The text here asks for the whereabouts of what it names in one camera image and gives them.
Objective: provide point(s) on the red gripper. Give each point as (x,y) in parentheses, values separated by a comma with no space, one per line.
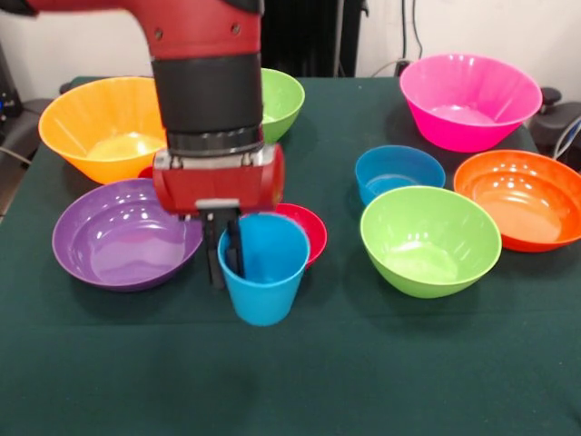
(218,184)

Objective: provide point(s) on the blue cup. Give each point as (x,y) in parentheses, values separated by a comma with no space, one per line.
(268,281)

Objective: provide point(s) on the red cup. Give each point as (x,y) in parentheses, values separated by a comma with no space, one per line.
(146,173)

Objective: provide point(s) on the pink bowl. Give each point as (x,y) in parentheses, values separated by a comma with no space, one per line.
(472,91)

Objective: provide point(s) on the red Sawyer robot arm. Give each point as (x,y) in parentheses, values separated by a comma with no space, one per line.
(204,68)

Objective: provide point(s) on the red bowl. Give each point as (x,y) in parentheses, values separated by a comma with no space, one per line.
(315,231)

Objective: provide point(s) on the purple bowl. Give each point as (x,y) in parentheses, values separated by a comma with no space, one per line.
(113,236)

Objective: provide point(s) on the dark green tablecloth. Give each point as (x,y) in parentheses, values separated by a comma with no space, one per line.
(290,363)

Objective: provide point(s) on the green bowl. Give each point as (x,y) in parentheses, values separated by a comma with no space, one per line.
(283,100)
(429,231)

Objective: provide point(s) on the yellow bowl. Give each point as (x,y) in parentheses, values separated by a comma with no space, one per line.
(100,113)

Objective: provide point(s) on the blue bowl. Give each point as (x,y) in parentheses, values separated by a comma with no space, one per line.
(399,168)

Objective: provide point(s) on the black office chair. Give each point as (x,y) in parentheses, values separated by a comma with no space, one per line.
(27,122)
(556,125)

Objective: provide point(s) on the black computer box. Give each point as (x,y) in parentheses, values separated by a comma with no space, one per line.
(9,91)

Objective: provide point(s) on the orange bowl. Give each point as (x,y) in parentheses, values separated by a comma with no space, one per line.
(522,195)

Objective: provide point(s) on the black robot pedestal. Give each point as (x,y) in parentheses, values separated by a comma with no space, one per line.
(308,36)

